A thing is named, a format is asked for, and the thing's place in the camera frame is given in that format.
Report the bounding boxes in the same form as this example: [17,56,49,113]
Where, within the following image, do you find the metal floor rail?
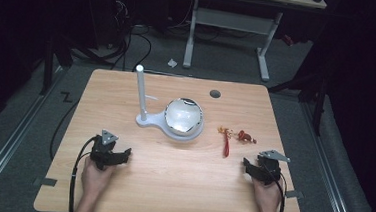
[292,99,367,212]
[0,62,70,212]

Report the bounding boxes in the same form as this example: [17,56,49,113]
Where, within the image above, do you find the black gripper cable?
[67,135,98,212]
[263,165,289,212]

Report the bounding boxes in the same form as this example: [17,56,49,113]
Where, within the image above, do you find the thin black floor cable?
[48,97,81,163]

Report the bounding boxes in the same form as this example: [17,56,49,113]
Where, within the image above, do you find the round silver metal bowl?
[162,96,206,138]

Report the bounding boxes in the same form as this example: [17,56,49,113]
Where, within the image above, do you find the person's left hand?
[79,156,117,199]

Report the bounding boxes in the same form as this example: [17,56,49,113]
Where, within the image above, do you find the white stand with post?
[131,63,210,144]

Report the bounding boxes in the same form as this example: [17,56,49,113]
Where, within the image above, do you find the black metal stand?
[263,56,332,138]
[38,30,77,98]

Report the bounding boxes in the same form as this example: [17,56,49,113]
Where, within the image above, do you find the person's right hand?
[249,176,286,212]

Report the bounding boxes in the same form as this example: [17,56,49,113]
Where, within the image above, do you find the grey tape piece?
[284,189,305,200]
[32,175,59,189]

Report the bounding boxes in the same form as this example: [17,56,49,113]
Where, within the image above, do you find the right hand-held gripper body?
[252,148,292,188]

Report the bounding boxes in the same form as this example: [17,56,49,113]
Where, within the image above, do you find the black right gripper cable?
[263,165,289,212]

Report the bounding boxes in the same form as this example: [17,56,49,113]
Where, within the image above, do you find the bundle of black floor cables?
[67,0,156,73]

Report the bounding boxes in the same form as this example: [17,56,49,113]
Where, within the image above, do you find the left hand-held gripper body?
[87,128,120,172]

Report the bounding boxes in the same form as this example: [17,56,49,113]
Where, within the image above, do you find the white desk with metal frame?
[181,0,329,86]

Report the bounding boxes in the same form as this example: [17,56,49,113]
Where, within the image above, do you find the red tasselled pendant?
[214,124,260,161]

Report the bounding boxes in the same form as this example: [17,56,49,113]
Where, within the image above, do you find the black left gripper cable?
[67,135,98,212]

